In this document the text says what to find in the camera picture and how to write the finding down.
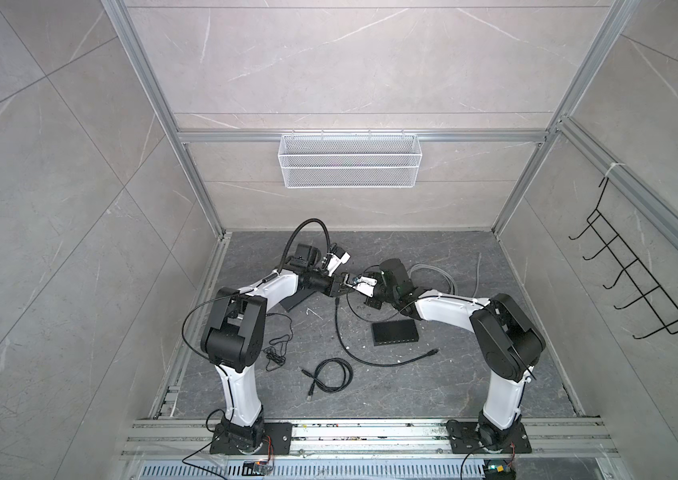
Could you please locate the ribbed black network switch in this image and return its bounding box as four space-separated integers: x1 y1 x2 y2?
372 319 420 346

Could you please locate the black power adapter with cable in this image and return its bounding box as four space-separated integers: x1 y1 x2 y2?
346 264 397 325

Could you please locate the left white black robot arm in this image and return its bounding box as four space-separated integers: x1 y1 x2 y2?
193 218 349 448

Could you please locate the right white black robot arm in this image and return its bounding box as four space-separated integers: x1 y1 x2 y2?
367 258 546 451

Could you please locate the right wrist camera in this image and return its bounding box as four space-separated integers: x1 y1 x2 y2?
347 275 378 298

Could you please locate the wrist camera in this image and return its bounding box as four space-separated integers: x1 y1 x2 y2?
323 252 350 277
347 275 378 298

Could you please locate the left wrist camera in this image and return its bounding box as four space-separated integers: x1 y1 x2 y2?
323 252 350 277

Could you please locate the flat dark grey network switch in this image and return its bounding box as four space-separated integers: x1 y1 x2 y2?
279 289 314 312

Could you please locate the coiled grey ethernet cable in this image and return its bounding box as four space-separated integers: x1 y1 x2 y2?
407 251 484 296

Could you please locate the long black ethernet cable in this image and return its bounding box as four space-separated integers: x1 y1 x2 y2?
334 296 440 368

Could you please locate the coiled short black cable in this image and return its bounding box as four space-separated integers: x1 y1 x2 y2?
301 357 355 402

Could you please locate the white wire mesh basket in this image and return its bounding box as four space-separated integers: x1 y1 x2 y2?
278 133 423 189

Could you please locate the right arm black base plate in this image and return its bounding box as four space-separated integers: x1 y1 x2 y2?
445 419 532 454

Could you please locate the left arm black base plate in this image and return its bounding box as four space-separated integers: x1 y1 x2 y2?
210 422 293 455

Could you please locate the aluminium mounting rail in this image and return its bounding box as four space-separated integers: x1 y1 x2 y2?
116 418 620 460

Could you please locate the black wire hook rack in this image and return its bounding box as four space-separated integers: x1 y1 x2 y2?
568 178 678 340

